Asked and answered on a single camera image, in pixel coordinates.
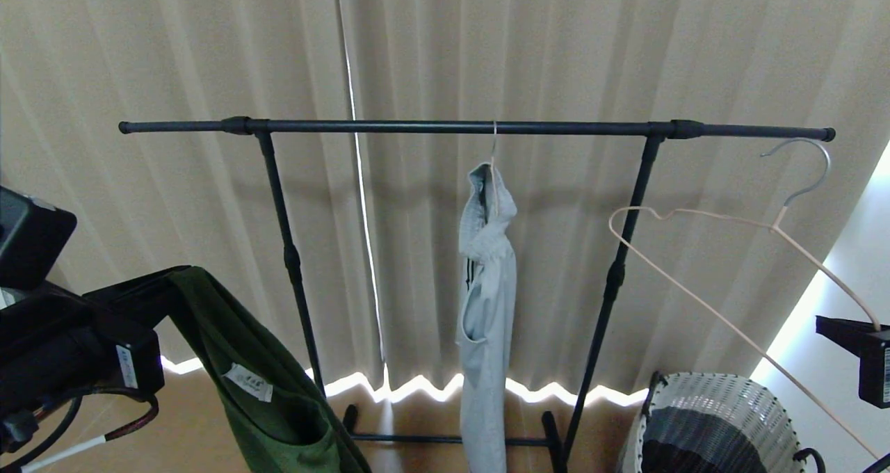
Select pale grey shorts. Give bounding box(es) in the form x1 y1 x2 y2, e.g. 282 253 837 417
455 163 519 473

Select white laundry basket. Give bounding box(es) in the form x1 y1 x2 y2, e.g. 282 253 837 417
615 371 828 473

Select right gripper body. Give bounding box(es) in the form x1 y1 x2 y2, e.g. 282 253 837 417
859 327 890 410

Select beige curtain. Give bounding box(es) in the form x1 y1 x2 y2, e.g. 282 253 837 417
0 0 890 408

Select green garment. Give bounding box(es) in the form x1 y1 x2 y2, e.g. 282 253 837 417
167 266 373 473

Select black clothes rack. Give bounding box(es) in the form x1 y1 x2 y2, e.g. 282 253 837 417
118 116 836 473

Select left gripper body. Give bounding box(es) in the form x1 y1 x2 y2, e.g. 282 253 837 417
0 282 165 418

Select pink clothes hanger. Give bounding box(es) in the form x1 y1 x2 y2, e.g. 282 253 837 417
608 138 885 460
489 121 501 218

